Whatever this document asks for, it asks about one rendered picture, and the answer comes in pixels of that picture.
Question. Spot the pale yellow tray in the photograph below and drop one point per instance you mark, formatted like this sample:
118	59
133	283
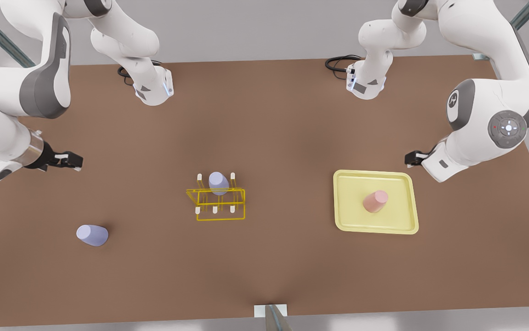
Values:
374	202

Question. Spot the lavender cup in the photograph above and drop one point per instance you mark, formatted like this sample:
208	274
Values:
218	183
92	235

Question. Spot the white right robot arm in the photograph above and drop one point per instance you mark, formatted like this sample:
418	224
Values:
43	87

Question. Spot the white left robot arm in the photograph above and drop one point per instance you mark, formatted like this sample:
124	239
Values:
485	115

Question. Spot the pink cup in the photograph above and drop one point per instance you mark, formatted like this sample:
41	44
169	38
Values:
375	201

